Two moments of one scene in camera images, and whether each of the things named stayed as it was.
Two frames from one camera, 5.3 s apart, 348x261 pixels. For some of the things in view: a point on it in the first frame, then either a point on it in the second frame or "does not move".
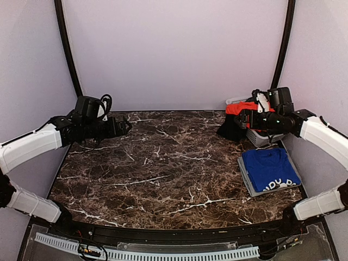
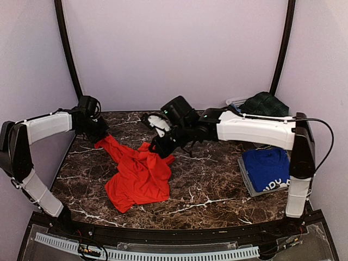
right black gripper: [254, 124] -> [162, 151]
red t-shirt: [232, 107] -> [142, 176]
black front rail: [250, 235] does not move
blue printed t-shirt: [269, 169] does not move
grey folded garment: [246, 176] does not move
